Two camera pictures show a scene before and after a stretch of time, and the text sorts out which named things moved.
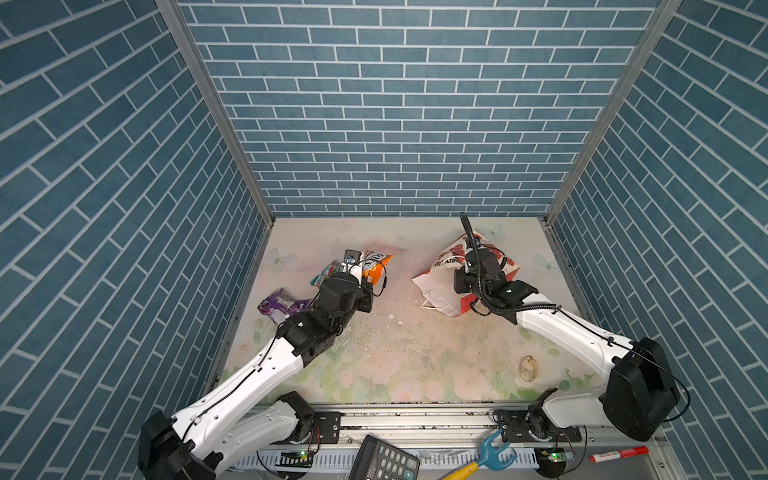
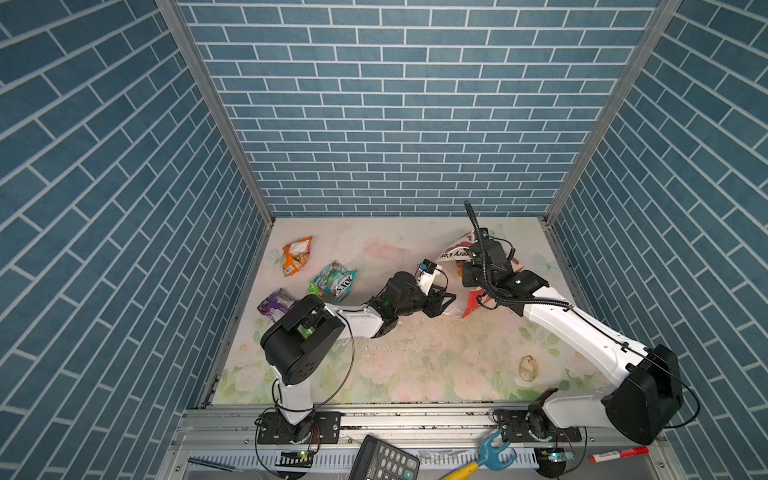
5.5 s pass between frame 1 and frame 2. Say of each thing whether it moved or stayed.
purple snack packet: stayed
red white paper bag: stayed
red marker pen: stayed
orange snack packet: moved
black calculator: stayed
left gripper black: moved
